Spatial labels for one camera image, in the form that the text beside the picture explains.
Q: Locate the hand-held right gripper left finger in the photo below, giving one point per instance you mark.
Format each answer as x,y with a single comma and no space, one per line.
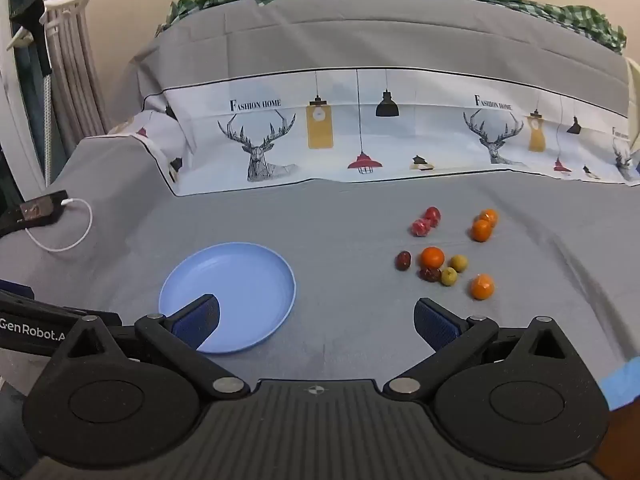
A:
200,314

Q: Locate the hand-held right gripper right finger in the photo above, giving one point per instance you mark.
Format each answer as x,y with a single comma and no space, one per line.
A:
436,324

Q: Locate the blue plastic plate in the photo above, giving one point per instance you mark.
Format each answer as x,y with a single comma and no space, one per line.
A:
235,285

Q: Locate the small orange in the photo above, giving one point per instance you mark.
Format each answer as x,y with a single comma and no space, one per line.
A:
481,231
490,217
482,286
432,258

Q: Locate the dark red jujube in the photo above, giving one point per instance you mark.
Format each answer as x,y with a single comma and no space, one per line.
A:
429,274
403,260

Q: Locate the red fruit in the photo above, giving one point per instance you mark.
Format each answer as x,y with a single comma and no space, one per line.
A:
432,215
421,228

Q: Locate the small green fruit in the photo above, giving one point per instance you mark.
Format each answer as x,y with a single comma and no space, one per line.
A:
448,277
459,263

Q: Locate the black smartphone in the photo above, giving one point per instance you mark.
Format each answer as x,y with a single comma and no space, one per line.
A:
35,208

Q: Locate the grey bed sheet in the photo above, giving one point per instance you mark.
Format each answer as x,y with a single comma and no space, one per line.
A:
340,240

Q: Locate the blue tape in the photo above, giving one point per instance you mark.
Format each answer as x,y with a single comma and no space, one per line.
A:
622,385

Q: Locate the grey curtain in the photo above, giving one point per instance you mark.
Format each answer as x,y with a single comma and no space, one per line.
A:
75,70

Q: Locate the grey deer print quilt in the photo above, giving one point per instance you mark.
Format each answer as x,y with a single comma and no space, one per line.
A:
400,40

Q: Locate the cream pillow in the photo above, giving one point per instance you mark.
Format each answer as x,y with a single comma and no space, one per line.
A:
634,100

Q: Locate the black gooseneck phone holder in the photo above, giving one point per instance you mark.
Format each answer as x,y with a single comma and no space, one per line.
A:
31,17

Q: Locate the white plastic clip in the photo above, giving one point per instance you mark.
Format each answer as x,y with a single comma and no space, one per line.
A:
75,0

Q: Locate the white frame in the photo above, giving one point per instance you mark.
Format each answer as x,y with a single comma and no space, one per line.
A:
12,110

